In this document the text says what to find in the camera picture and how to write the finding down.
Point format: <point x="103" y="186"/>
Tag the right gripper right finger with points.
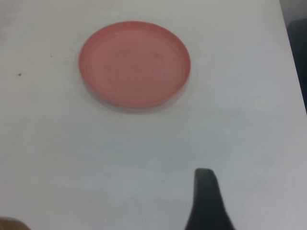
<point x="206" y="203"/>

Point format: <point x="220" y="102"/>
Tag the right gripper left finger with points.
<point x="9" y="225"/>

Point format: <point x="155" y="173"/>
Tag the pink plate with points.
<point x="134" y="64"/>

